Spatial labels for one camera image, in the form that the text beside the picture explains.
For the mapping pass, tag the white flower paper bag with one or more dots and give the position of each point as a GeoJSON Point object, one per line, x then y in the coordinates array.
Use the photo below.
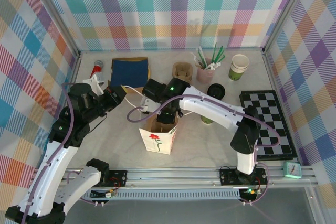
{"type": "Point", "coordinates": [147, 140]}

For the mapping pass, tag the blue napkin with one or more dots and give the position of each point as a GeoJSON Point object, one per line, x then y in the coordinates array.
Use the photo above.
{"type": "Point", "coordinates": [128, 73]}

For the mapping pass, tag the black controller board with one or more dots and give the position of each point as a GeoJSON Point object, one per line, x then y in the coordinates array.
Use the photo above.
{"type": "Point", "coordinates": [249, 193]}

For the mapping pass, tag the mint green alarm clock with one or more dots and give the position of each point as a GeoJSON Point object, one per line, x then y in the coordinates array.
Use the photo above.
{"type": "Point", "coordinates": [292, 169]}

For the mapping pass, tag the white wrapped straw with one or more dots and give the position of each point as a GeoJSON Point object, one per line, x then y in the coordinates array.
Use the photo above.
{"type": "Point", "coordinates": [215, 65]}
{"type": "Point", "coordinates": [195, 57]}

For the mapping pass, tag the wooden stirrer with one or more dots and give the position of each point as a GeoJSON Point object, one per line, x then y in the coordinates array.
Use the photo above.
{"type": "Point", "coordinates": [200, 63]}

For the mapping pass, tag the pink straw holder cup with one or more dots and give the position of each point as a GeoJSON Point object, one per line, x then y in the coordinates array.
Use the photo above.
{"type": "Point", "coordinates": [204, 75]}

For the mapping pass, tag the green paper coffee cup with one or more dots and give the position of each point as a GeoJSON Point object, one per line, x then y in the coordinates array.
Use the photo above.
{"type": "Point", "coordinates": [207, 121]}

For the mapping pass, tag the aluminium frame post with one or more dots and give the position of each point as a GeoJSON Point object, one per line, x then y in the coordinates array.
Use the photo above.
{"type": "Point", "coordinates": [286, 11]}
{"type": "Point", "coordinates": [59, 14]}

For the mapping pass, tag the stack of pulp cup carriers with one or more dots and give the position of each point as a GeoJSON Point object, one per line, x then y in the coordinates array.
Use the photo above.
{"type": "Point", "coordinates": [181, 70]}

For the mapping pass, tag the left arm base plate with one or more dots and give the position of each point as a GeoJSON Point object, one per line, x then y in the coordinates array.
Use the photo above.
{"type": "Point", "coordinates": [118, 176]}

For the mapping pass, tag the black grey chessboard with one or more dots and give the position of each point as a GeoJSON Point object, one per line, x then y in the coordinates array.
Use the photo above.
{"type": "Point", "coordinates": [273, 119]}

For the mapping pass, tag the aluminium mounting rail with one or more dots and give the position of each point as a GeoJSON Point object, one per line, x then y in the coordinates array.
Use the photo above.
{"type": "Point", "coordinates": [170, 176]}

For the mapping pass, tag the yellow connector plug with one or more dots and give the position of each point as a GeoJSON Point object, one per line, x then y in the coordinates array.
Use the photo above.
{"type": "Point", "coordinates": [109, 194]}

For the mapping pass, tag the stack of black lids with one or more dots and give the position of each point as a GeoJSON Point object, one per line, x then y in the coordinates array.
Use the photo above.
{"type": "Point", "coordinates": [216, 92]}

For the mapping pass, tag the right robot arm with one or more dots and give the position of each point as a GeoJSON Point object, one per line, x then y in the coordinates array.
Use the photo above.
{"type": "Point", "coordinates": [210, 103]}

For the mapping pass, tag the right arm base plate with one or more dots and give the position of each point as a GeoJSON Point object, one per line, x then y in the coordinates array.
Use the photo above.
{"type": "Point", "coordinates": [228, 176]}

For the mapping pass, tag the aluminium frame bar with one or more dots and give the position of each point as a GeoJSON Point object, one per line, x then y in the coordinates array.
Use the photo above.
{"type": "Point", "coordinates": [74, 69]}
{"type": "Point", "coordinates": [271, 77]}

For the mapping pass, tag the white green striped straw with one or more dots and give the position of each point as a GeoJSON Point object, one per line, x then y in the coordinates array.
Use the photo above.
{"type": "Point", "coordinates": [201, 54]}

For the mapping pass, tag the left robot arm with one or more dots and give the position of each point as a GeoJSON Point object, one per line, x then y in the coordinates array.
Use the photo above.
{"type": "Point", "coordinates": [52, 163]}

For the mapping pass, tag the stack of green paper cups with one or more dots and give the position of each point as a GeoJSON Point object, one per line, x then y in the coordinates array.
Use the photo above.
{"type": "Point", "coordinates": [235, 74]}

